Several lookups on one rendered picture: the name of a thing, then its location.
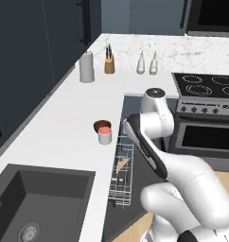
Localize black microwave oven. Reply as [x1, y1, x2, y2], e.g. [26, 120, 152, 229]
[186, 0, 229, 36]

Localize grey cup with red inside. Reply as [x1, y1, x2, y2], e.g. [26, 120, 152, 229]
[97, 126, 113, 146]

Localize wooden knife block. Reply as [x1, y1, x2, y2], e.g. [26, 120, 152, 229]
[103, 43, 116, 76]

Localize white paper towel roll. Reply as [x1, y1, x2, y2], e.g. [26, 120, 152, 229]
[79, 51, 96, 84]

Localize black cupboard handle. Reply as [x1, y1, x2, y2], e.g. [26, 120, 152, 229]
[76, 0, 91, 46]
[179, 0, 189, 30]

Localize wire dishwasher rack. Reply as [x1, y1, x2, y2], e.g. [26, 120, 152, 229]
[108, 134, 135, 207]

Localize open dishwasher door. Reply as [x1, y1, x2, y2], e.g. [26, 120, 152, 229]
[101, 94, 178, 242]

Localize black hob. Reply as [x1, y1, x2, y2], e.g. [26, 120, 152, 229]
[171, 72, 229, 100]

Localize white shaker bottle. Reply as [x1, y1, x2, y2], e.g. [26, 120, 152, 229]
[135, 50, 146, 76]
[149, 51, 159, 76]

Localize dark wall cupboards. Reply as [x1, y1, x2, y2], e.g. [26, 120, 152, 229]
[0, 0, 102, 156]

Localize dark grey sink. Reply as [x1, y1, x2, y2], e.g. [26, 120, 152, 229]
[0, 163, 97, 242]

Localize brown bowl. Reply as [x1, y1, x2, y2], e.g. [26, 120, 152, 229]
[93, 119, 113, 133]

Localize steel oven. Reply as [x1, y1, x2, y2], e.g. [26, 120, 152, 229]
[167, 95, 229, 160]

